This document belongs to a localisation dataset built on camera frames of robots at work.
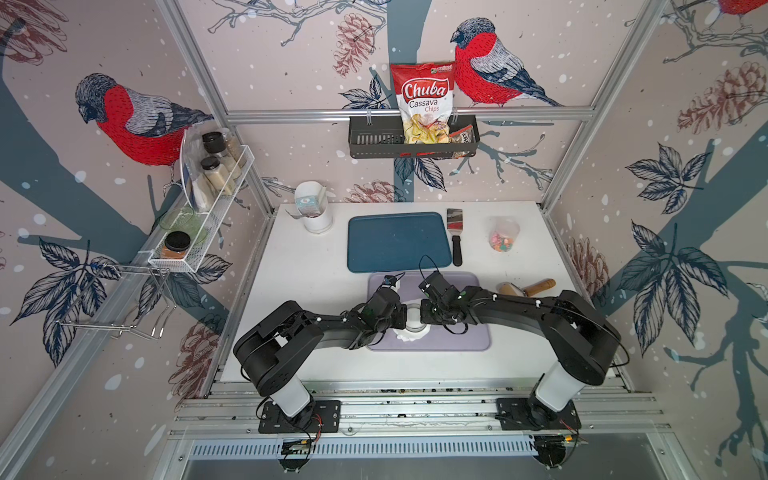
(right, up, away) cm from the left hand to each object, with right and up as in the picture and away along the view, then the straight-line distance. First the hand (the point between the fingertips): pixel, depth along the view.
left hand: (412, 309), depth 90 cm
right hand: (+3, -2, 0) cm, 4 cm away
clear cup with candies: (+34, +23, +14) cm, 44 cm away
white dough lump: (-2, -7, -4) cm, 8 cm away
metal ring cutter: (0, -2, -4) cm, 4 cm away
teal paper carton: (-36, +33, +16) cm, 52 cm away
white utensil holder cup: (-34, +27, +21) cm, 48 cm away
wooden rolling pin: (+39, +5, +5) cm, 40 cm away
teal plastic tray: (-4, +20, +20) cm, 29 cm away
